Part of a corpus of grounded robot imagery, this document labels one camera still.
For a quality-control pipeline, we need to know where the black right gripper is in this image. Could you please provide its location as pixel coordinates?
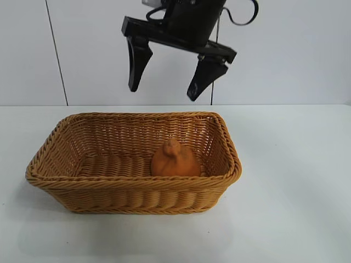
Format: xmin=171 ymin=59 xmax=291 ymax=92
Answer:
xmin=121 ymin=0 xmax=237 ymax=102

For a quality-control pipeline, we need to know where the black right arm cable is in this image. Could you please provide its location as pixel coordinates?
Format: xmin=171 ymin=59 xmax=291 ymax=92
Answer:
xmin=223 ymin=0 xmax=260 ymax=27

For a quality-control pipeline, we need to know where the tan wicker basket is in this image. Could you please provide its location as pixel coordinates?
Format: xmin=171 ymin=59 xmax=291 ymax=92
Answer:
xmin=25 ymin=111 xmax=242 ymax=215

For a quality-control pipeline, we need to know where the orange fruit with stem knob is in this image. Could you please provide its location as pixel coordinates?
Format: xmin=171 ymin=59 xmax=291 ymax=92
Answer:
xmin=151 ymin=138 xmax=202 ymax=178

